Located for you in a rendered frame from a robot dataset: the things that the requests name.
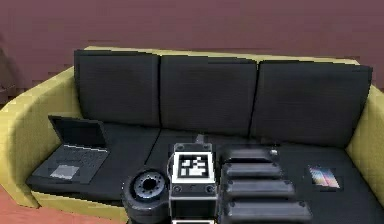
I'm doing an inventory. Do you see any yellow sofa with black cushions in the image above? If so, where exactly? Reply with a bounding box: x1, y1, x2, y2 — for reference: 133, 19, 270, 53
0, 45, 384, 224

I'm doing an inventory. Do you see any black phone with colourful screen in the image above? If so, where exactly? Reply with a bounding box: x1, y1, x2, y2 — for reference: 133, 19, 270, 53
306, 164, 344, 192

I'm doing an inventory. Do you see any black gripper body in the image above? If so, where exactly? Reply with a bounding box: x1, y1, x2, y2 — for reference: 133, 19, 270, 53
121, 168, 172, 224

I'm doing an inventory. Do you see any black open laptop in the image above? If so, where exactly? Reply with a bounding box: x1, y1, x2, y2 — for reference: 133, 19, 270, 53
30, 114, 111, 185

